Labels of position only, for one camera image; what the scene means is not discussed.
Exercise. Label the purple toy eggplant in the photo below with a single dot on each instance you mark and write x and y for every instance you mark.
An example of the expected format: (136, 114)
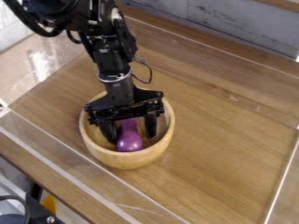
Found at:
(129, 141)

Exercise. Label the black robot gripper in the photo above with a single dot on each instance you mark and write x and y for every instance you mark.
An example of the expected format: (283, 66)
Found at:
(124, 101)

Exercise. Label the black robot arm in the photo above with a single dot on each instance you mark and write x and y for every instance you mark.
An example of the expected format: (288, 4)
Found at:
(95, 24)

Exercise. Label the black clamp with screw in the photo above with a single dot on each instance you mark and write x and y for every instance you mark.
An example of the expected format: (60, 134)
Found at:
(40, 215)

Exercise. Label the brown wooden bowl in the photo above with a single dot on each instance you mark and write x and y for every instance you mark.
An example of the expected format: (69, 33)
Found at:
(104, 151)

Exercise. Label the clear acrylic tray wall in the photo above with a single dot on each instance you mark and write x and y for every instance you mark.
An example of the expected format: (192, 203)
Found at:
(230, 170)

